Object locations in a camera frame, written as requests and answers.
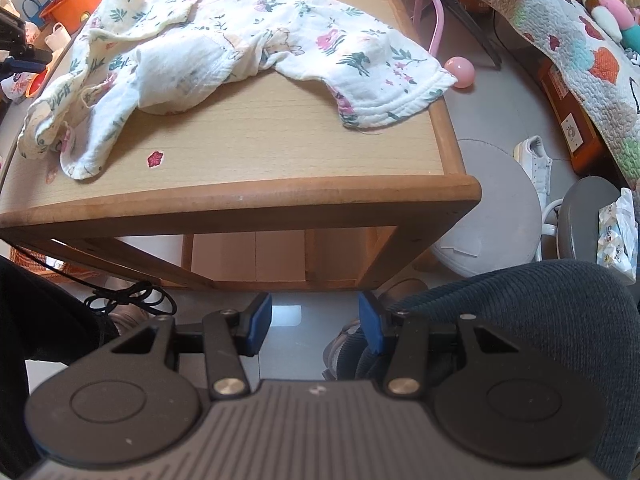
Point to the brown slipper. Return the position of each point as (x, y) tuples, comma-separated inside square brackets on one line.
[(125, 321)]

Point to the dark grey round stool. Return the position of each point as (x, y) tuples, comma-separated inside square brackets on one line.
[(580, 215)]

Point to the white sneaker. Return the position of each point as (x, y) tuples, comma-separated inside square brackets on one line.
[(535, 165)]

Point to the floral baby shirt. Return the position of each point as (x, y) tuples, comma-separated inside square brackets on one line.
[(200, 55)]

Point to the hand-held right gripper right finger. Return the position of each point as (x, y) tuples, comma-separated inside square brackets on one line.
[(372, 325)]

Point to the white printed plastic bag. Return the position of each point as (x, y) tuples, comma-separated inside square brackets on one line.
[(12, 90)]

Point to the pink metal chair frame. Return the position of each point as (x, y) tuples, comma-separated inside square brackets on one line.
[(437, 15)]

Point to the patchwork quilt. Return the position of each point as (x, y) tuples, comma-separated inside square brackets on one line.
[(560, 25)]

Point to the person's left leg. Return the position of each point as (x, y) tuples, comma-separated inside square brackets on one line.
[(40, 320)]

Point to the tissue packet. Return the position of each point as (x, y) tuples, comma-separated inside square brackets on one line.
[(617, 235)]

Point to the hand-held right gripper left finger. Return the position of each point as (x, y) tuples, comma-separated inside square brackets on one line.
[(257, 322)]

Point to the pink ball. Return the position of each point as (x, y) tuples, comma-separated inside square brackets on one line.
[(460, 72)]

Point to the orange plastic tub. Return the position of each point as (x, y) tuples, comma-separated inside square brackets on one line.
[(80, 2)]

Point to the red flower sticker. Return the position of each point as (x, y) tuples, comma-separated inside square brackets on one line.
[(156, 158)]

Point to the white plastic mug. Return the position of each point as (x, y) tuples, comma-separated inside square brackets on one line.
[(57, 37)]

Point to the wooden table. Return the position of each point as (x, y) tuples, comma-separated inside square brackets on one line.
[(275, 150)]

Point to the light grey round stool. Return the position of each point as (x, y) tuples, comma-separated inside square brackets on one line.
[(490, 200)]

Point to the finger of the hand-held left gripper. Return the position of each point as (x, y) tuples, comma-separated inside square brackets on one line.
[(25, 66)]

